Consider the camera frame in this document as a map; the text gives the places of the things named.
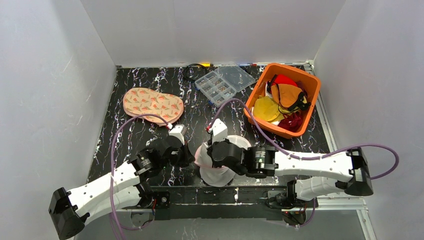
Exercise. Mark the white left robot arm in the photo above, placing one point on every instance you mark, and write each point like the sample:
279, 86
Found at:
126, 186

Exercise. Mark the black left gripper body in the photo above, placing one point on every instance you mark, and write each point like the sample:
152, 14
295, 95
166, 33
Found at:
183, 152

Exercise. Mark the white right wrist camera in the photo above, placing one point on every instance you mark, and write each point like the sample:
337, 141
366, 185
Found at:
218, 131

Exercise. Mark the red bra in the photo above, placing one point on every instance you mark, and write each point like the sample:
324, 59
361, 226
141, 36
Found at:
278, 79

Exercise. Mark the dark red lace garment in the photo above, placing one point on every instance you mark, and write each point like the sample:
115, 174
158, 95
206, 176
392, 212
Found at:
292, 122

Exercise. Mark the aluminium table frame rail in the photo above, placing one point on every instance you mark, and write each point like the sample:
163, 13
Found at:
342, 201

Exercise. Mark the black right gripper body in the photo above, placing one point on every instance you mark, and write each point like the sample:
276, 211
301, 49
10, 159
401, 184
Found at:
212, 151

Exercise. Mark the white round mesh laundry bag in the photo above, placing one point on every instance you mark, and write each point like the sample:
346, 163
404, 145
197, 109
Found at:
217, 177

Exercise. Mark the orange bra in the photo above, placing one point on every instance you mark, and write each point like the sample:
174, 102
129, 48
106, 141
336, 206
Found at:
289, 98

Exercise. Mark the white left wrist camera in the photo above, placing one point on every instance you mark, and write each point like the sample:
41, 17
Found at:
178, 131

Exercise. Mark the yellow bra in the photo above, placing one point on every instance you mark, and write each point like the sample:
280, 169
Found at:
266, 109

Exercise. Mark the floral mesh laundry bag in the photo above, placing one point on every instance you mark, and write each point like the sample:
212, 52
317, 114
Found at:
153, 106

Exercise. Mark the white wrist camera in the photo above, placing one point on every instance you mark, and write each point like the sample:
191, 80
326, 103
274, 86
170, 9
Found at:
178, 131
218, 131

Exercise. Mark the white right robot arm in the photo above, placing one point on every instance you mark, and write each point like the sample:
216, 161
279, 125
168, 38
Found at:
345, 171

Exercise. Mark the orange plastic bin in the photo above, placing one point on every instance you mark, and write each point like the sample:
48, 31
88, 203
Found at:
309, 83

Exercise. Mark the clear plastic screw organizer box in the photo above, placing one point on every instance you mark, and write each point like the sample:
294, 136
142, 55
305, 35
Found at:
224, 83

